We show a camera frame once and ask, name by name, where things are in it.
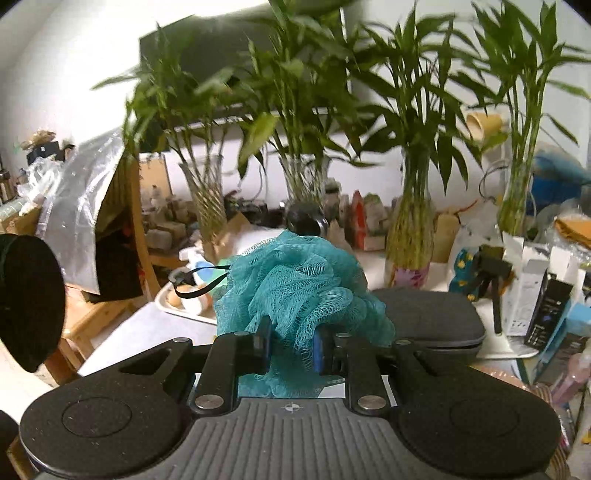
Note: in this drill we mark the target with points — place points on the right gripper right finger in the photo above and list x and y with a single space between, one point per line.
336 352

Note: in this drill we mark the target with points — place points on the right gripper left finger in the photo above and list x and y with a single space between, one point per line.
230 357

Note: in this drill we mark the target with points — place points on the teal mesh bath sponge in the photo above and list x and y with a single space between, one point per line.
299 283

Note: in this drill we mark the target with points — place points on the white plastic tray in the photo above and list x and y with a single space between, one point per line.
197 309

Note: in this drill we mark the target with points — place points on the white blue tube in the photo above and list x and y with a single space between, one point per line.
197 269

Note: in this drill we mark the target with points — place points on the dark grey zip case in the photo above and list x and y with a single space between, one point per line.
442 322

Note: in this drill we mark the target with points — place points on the wooden chair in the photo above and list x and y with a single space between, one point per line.
125 275

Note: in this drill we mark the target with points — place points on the black thermos bottle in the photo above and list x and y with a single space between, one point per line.
307 219

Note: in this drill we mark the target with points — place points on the black white product box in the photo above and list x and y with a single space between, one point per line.
553 298

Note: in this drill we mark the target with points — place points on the glass vase bamboo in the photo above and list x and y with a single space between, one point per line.
171 110
518 56
296 101
407 69

